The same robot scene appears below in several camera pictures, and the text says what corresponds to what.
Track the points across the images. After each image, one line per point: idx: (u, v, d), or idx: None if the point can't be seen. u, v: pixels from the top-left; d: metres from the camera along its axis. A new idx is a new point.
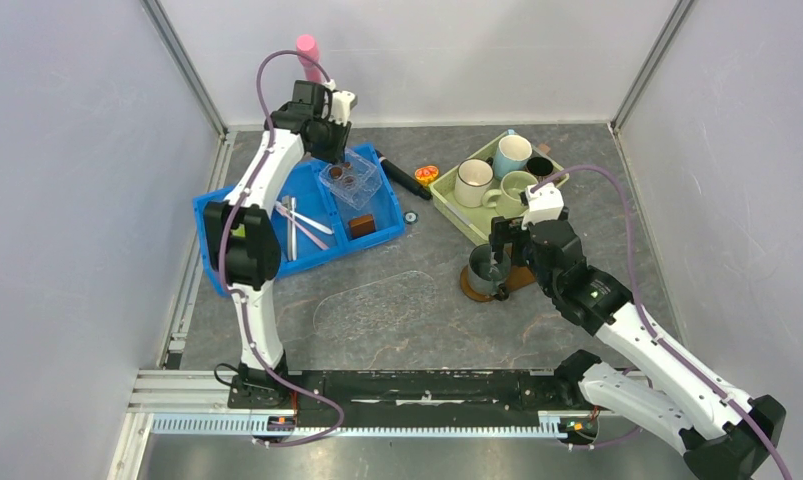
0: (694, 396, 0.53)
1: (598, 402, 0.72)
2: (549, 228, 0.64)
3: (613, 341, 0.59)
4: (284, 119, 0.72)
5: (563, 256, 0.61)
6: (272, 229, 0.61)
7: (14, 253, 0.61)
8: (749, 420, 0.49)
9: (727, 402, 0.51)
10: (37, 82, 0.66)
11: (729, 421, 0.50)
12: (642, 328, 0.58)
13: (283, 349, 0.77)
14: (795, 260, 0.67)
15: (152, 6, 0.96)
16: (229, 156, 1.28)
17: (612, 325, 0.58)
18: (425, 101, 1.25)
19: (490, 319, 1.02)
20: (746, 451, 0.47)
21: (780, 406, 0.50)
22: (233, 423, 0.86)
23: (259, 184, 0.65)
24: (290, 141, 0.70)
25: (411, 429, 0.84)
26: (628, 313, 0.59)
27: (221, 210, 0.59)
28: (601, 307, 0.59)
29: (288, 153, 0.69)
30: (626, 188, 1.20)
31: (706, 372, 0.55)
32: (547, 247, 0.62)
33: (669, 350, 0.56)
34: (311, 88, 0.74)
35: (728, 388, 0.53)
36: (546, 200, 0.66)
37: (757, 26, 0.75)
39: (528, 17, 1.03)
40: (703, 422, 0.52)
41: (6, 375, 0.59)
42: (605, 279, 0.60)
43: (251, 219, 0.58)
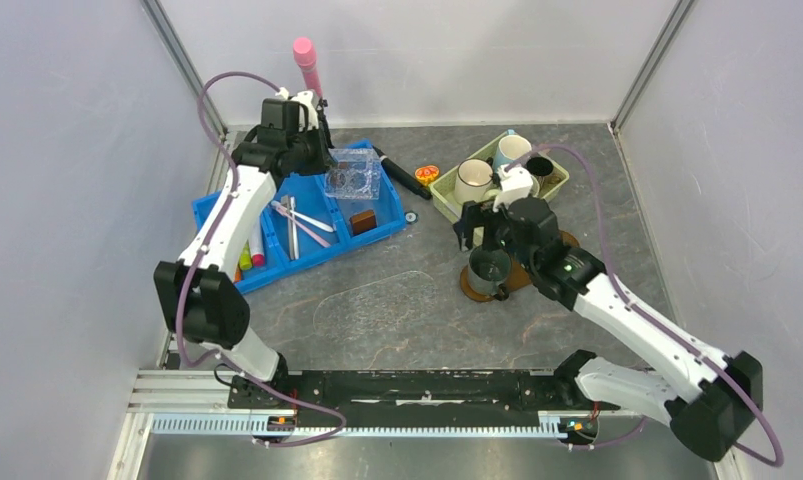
0: (669, 357, 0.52)
1: (599, 397, 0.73)
2: (524, 205, 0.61)
3: (589, 312, 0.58)
4: (252, 151, 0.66)
5: (541, 233, 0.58)
6: (234, 290, 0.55)
7: (14, 251, 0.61)
8: (724, 376, 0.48)
9: (701, 361, 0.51)
10: (36, 81, 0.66)
11: (704, 379, 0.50)
12: (616, 296, 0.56)
13: (276, 357, 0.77)
14: (794, 260, 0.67)
15: (151, 6, 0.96)
16: (229, 156, 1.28)
17: (587, 296, 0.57)
18: (425, 101, 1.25)
19: (490, 319, 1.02)
20: (721, 407, 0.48)
21: (754, 359, 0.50)
22: (233, 423, 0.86)
23: (219, 238, 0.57)
24: (259, 181, 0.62)
25: (410, 429, 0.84)
26: (601, 284, 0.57)
27: (174, 272, 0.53)
28: (576, 280, 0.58)
29: (255, 196, 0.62)
30: (626, 188, 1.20)
31: (680, 332, 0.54)
32: (524, 224, 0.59)
33: (643, 314, 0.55)
34: (281, 110, 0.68)
35: (703, 346, 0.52)
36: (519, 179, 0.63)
37: (757, 27, 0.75)
39: (527, 18, 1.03)
40: (681, 383, 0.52)
41: (7, 374, 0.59)
42: (581, 254, 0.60)
43: (208, 283, 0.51)
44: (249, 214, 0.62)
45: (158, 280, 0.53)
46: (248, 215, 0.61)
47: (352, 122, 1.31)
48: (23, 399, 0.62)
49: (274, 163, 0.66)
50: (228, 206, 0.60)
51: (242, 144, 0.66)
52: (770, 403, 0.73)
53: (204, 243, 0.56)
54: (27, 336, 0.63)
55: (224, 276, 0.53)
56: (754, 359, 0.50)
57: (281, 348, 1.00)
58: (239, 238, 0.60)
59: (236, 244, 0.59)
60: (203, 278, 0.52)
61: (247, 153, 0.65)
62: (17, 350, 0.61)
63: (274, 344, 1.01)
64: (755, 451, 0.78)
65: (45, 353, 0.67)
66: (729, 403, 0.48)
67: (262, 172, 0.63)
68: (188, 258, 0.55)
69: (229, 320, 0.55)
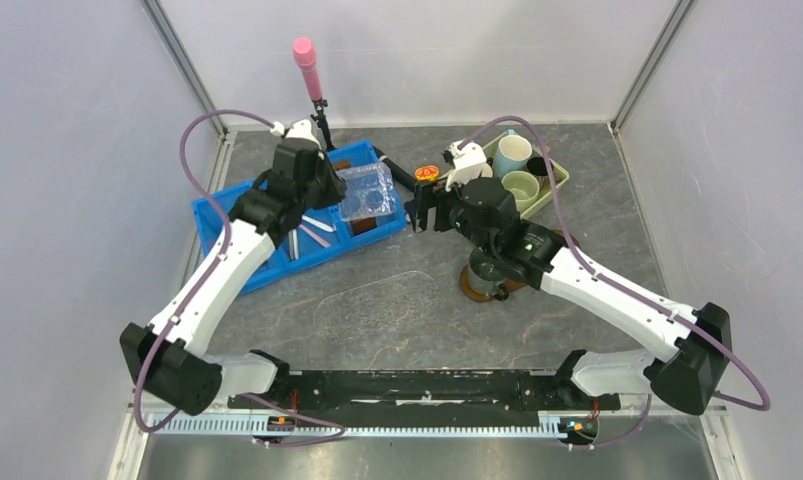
0: (642, 321, 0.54)
1: (599, 393, 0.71)
2: (480, 187, 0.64)
3: (556, 287, 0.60)
4: (255, 204, 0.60)
5: (501, 214, 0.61)
6: (200, 364, 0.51)
7: (14, 251, 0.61)
8: (698, 331, 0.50)
9: (673, 319, 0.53)
10: (36, 82, 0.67)
11: (679, 336, 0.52)
12: (581, 268, 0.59)
13: (274, 368, 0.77)
14: (794, 260, 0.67)
15: (152, 6, 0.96)
16: (229, 155, 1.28)
17: (551, 272, 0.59)
18: (425, 101, 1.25)
19: (490, 319, 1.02)
20: (699, 361, 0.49)
21: (720, 311, 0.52)
22: (233, 423, 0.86)
23: (195, 306, 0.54)
24: (252, 243, 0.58)
25: (410, 429, 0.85)
26: (563, 259, 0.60)
27: (141, 337, 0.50)
28: (538, 258, 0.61)
29: (246, 258, 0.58)
30: (626, 188, 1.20)
31: (648, 295, 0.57)
32: (482, 208, 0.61)
33: (610, 282, 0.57)
34: (292, 159, 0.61)
35: (671, 305, 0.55)
36: (472, 156, 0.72)
37: (757, 27, 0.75)
39: (527, 18, 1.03)
40: (656, 344, 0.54)
41: (7, 375, 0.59)
42: (539, 232, 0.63)
43: (171, 357, 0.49)
44: (236, 276, 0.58)
45: (124, 340, 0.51)
46: (235, 278, 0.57)
47: (352, 122, 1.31)
48: (22, 399, 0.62)
49: (276, 220, 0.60)
50: (213, 270, 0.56)
51: (246, 195, 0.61)
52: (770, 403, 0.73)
53: (178, 312, 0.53)
54: (27, 337, 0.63)
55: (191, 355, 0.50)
56: (720, 310, 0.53)
57: (281, 348, 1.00)
58: (220, 303, 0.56)
59: (215, 312, 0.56)
60: (165, 353, 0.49)
61: (250, 207, 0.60)
62: (17, 350, 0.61)
63: (274, 344, 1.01)
64: (756, 451, 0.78)
65: (45, 354, 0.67)
66: (703, 355, 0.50)
67: (259, 233, 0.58)
68: (158, 325, 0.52)
69: (191, 395, 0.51)
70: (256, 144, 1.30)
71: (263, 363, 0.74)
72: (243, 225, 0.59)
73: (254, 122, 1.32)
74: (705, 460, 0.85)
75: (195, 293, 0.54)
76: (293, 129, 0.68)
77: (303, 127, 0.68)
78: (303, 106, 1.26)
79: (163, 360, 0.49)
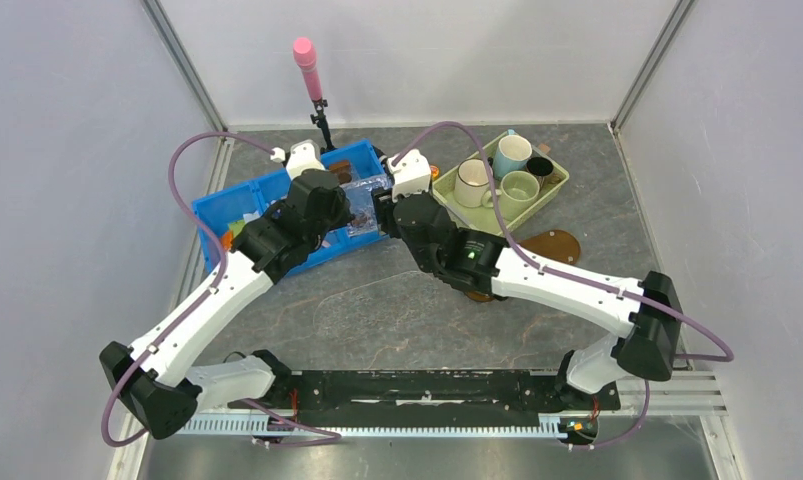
0: (595, 303, 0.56)
1: (593, 386, 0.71)
2: (409, 204, 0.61)
3: (508, 288, 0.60)
4: (260, 237, 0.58)
5: (438, 227, 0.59)
6: (171, 398, 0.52)
7: (15, 253, 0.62)
8: (646, 302, 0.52)
9: (622, 294, 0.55)
10: (36, 82, 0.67)
11: (631, 311, 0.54)
12: (526, 264, 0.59)
13: (267, 374, 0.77)
14: (794, 260, 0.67)
15: (152, 6, 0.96)
16: (229, 155, 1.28)
17: (500, 276, 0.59)
18: (425, 101, 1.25)
19: (490, 319, 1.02)
20: (655, 331, 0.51)
21: (661, 277, 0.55)
22: (233, 423, 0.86)
23: (174, 339, 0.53)
24: (247, 279, 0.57)
25: (410, 429, 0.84)
26: (508, 259, 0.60)
27: (119, 360, 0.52)
28: (483, 265, 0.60)
29: (238, 294, 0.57)
30: (626, 188, 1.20)
31: (595, 275, 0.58)
32: (418, 227, 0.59)
33: (555, 269, 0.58)
34: (306, 198, 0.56)
35: (618, 280, 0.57)
36: (414, 168, 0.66)
37: (757, 27, 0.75)
39: (527, 19, 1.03)
40: (613, 323, 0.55)
41: (7, 376, 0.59)
42: (479, 238, 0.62)
43: (142, 387, 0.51)
44: (224, 312, 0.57)
45: (103, 359, 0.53)
46: (222, 314, 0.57)
47: (352, 122, 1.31)
48: (22, 398, 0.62)
49: (276, 258, 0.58)
50: (200, 303, 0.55)
51: (252, 225, 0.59)
52: (770, 404, 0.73)
53: (157, 342, 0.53)
54: (27, 337, 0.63)
55: (161, 387, 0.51)
56: (662, 276, 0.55)
57: (281, 348, 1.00)
58: (204, 336, 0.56)
59: (197, 345, 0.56)
60: (136, 383, 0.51)
61: (254, 239, 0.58)
62: (17, 349, 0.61)
63: (274, 344, 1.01)
64: (753, 451, 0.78)
65: (45, 353, 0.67)
66: (656, 323, 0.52)
67: (255, 270, 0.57)
68: (136, 350, 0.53)
69: (157, 423, 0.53)
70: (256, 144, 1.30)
71: (260, 371, 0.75)
72: (242, 257, 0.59)
73: (255, 122, 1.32)
74: (704, 460, 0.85)
75: (179, 323, 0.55)
76: (294, 154, 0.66)
77: (306, 152, 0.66)
78: (303, 106, 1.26)
79: (133, 389, 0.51)
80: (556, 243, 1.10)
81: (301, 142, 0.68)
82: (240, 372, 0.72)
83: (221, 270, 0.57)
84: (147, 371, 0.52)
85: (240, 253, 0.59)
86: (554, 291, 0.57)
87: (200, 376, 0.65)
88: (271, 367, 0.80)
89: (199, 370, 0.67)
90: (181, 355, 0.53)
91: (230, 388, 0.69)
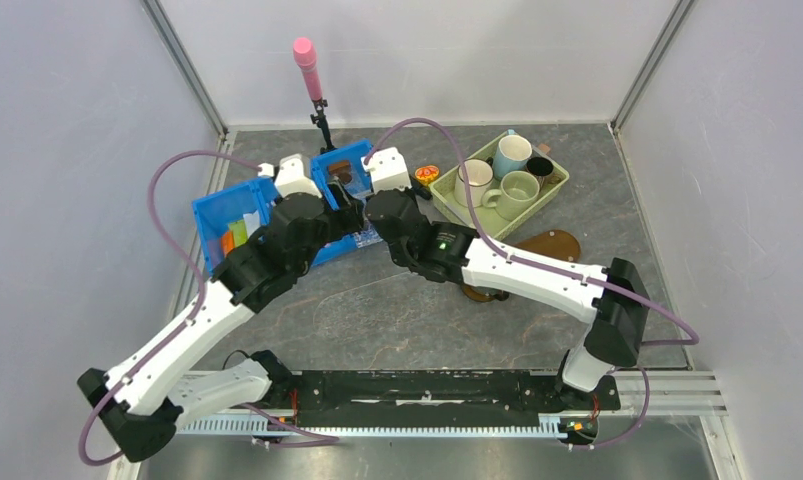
0: (560, 290, 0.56)
1: (592, 384, 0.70)
2: (380, 199, 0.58)
3: (479, 279, 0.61)
4: (244, 265, 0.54)
5: (406, 219, 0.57)
6: (143, 430, 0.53)
7: (14, 253, 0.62)
8: (608, 287, 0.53)
9: (586, 281, 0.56)
10: (37, 83, 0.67)
11: (595, 297, 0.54)
12: (494, 254, 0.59)
13: (261, 380, 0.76)
14: (795, 260, 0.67)
15: (151, 6, 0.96)
16: (229, 155, 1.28)
17: (469, 266, 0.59)
18: (425, 101, 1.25)
19: (490, 319, 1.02)
20: (617, 316, 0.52)
21: (624, 261, 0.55)
22: (232, 423, 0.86)
23: (147, 370, 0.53)
24: (225, 312, 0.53)
25: (410, 429, 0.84)
26: (477, 250, 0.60)
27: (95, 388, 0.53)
28: (454, 255, 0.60)
29: (214, 328, 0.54)
30: (626, 188, 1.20)
31: (561, 263, 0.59)
32: (386, 221, 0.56)
33: (522, 258, 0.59)
34: (290, 225, 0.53)
35: (583, 268, 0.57)
36: (388, 167, 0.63)
37: (757, 27, 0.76)
39: (527, 19, 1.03)
40: (579, 309, 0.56)
41: (6, 376, 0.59)
42: (452, 228, 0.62)
43: (113, 420, 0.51)
44: (201, 344, 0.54)
45: (83, 382, 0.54)
46: (199, 346, 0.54)
47: (352, 122, 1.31)
48: (23, 398, 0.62)
49: (257, 289, 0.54)
50: (176, 335, 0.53)
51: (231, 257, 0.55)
52: (770, 404, 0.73)
53: (131, 373, 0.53)
54: (28, 337, 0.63)
55: (132, 421, 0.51)
56: (626, 262, 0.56)
57: (281, 348, 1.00)
58: (180, 368, 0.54)
59: (174, 375, 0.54)
60: (109, 414, 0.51)
61: (236, 271, 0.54)
62: (18, 350, 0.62)
63: (274, 344, 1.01)
64: (753, 450, 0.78)
65: (46, 352, 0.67)
66: (619, 308, 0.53)
67: (233, 303, 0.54)
68: (113, 379, 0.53)
69: (132, 448, 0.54)
70: (257, 144, 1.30)
71: (255, 378, 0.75)
72: (222, 288, 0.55)
73: (255, 122, 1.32)
74: (705, 460, 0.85)
75: (153, 355, 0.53)
76: (283, 170, 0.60)
77: (293, 169, 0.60)
78: (303, 106, 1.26)
79: (107, 417, 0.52)
80: (557, 243, 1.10)
81: (288, 157, 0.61)
82: (232, 381, 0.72)
83: (199, 300, 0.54)
84: (120, 402, 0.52)
85: (219, 284, 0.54)
86: (521, 280, 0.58)
87: (184, 392, 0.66)
88: (268, 371, 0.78)
89: (186, 384, 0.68)
90: (154, 387, 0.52)
91: (220, 399, 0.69)
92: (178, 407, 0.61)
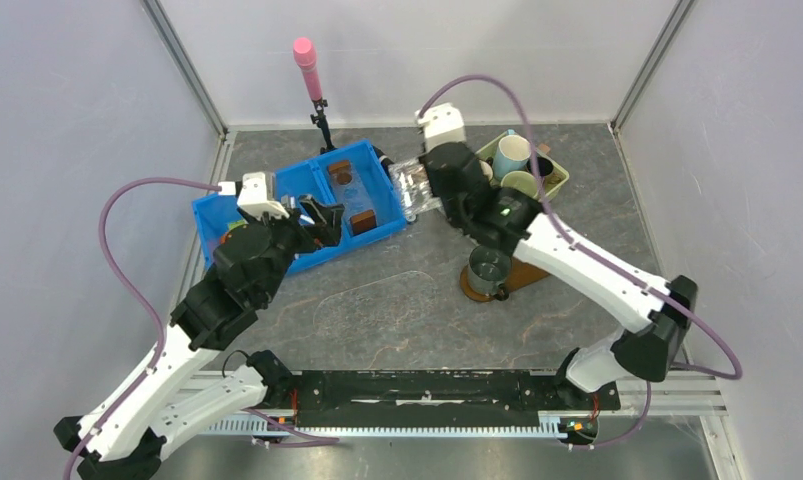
0: (618, 293, 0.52)
1: (596, 384, 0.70)
2: (445, 150, 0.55)
3: (533, 257, 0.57)
4: (202, 305, 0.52)
5: (466, 175, 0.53)
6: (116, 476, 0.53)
7: (14, 252, 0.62)
8: (672, 302, 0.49)
9: (647, 290, 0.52)
10: (37, 83, 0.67)
11: (652, 309, 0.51)
12: (558, 236, 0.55)
13: (254, 389, 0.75)
14: (794, 259, 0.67)
15: (151, 6, 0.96)
16: (229, 155, 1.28)
17: (529, 240, 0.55)
18: (425, 101, 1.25)
19: (491, 319, 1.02)
20: (670, 334, 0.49)
21: (689, 282, 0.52)
22: (233, 423, 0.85)
23: (115, 419, 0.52)
24: (185, 357, 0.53)
25: (410, 429, 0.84)
26: (540, 225, 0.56)
27: (67, 440, 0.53)
28: (514, 225, 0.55)
29: (177, 373, 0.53)
30: (626, 188, 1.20)
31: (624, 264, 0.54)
32: (447, 172, 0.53)
33: (587, 249, 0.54)
34: (236, 264, 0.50)
35: (646, 277, 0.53)
36: (446, 120, 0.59)
37: (756, 28, 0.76)
39: (527, 19, 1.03)
40: (629, 314, 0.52)
41: (6, 376, 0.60)
42: (513, 195, 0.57)
43: (85, 471, 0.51)
44: (168, 388, 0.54)
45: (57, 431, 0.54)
46: (165, 390, 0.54)
47: (352, 122, 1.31)
48: (23, 398, 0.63)
49: (215, 331, 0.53)
50: (137, 385, 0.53)
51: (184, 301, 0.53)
52: (770, 403, 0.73)
53: (99, 423, 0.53)
54: (28, 337, 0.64)
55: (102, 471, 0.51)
56: (691, 282, 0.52)
57: (281, 348, 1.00)
58: (150, 412, 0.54)
59: (144, 420, 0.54)
60: (81, 464, 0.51)
61: (191, 314, 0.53)
62: (17, 350, 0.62)
63: (274, 344, 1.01)
64: (753, 450, 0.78)
65: (46, 353, 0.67)
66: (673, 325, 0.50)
67: (193, 348, 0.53)
68: (84, 429, 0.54)
69: None
70: (257, 144, 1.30)
71: (248, 387, 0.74)
72: (181, 333, 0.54)
73: (255, 122, 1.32)
74: (705, 460, 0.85)
75: (119, 403, 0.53)
76: (244, 191, 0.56)
77: (257, 190, 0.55)
78: (303, 106, 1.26)
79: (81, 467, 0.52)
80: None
81: (251, 175, 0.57)
82: (223, 396, 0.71)
83: (158, 347, 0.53)
84: (91, 452, 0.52)
85: (179, 329, 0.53)
86: (579, 271, 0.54)
87: (169, 417, 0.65)
88: (263, 377, 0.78)
89: (172, 408, 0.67)
90: (124, 435, 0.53)
91: (210, 417, 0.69)
92: (160, 438, 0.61)
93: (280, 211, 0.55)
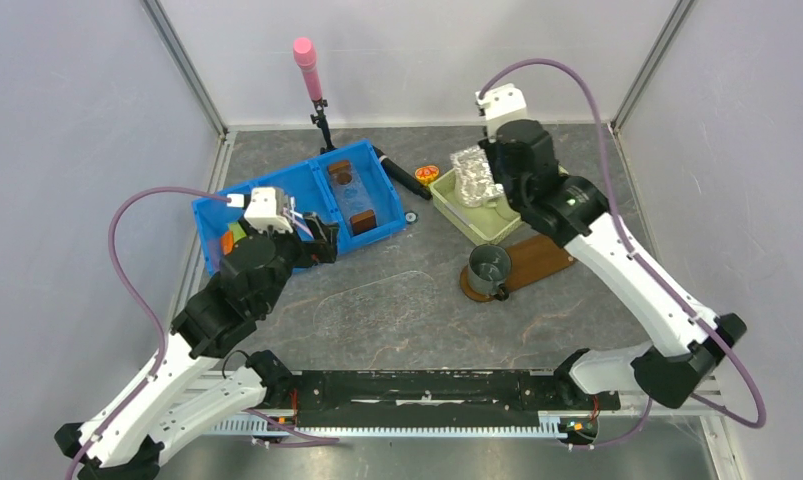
0: (664, 314, 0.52)
1: (593, 389, 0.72)
2: (517, 126, 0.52)
3: (585, 254, 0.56)
4: (203, 314, 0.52)
5: (537, 159, 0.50)
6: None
7: (14, 252, 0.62)
8: (716, 338, 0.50)
9: (695, 320, 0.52)
10: (37, 83, 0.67)
11: (694, 340, 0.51)
12: (619, 242, 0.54)
13: (251, 392, 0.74)
14: (795, 259, 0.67)
15: (151, 6, 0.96)
16: (229, 155, 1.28)
17: (589, 238, 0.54)
18: (425, 101, 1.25)
19: (490, 319, 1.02)
20: (704, 366, 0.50)
21: (742, 325, 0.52)
22: (233, 423, 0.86)
23: (116, 425, 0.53)
24: (185, 365, 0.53)
25: (410, 429, 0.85)
26: (604, 225, 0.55)
27: (68, 446, 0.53)
28: (577, 218, 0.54)
29: (177, 381, 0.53)
30: (626, 188, 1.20)
31: (678, 289, 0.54)
32: (516, 149, 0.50)
33: (645, 262, 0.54)
34: (241, 273, 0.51)
35: (697, 307, 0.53)
36: (507, 102, 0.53)
37: (756, 27, 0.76)
39: (527, 18, 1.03)
40: (667, 338, 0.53)
41: (7, 375, 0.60)
42: (583, 186, 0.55)
43: (87, 475, 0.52)
44: (169, 395, 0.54)
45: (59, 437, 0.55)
46: (165, 398, 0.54)
47: (352, 122, 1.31)
48: (24, 398, 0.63)
49: (215, 341, 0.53)
50: (138, 393, 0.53)
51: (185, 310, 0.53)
52: (770, 403, 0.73)
53: (99, 430, 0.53)
54: (28, 337, 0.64)
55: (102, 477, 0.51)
56: (741, 323, 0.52)
57: (281, 348, 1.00)
58: (151, 419, 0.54)
59: (144, 427, 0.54)
60: (82, 469, 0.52)
61: (192, 323, 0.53)
62: (17, 349, 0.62)
63: (274, 344, 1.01)
64: (753, 451, 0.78)
65: (46, 353, 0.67)
66: (710, 357, 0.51)
67: (193, 356, 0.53)
68: (85, 435, 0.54)
69: None
70: (257, 144, 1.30)
71: (246, 389, 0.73)
72: (182, 340, 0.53)
73: (255, 122, 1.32)
74: (705, 460, 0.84)
75: (120, 410, 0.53)
76: (254, 203, 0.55)
77: (267, 205, 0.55)
78: (303, 106, 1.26)
79: (82, 471, 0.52)
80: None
81: (261, 189, 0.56)
82: (220, 400, 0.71)
83: (159, 355, 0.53)
84: (92, 458, 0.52)
85: (179, 336, 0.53)
86: (629, 280, 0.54)
87: (168, 422, 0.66)
88: (262, 378, 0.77)
89: (172, 413, 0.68)
90: (125, 441, 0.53)
91: (208, 421, 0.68)
92: (158, 444, 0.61)
93: (285, 225, 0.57)
